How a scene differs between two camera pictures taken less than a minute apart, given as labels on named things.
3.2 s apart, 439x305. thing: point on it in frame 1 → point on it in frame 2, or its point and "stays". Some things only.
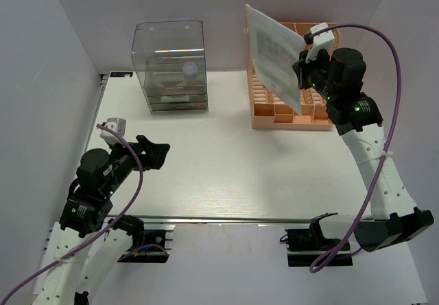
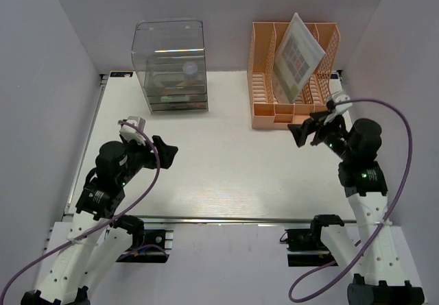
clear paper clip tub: [190, 70] stays
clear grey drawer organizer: [169, 59] stays
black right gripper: [302, 67] → [300, 131]
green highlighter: [167, 99] stays
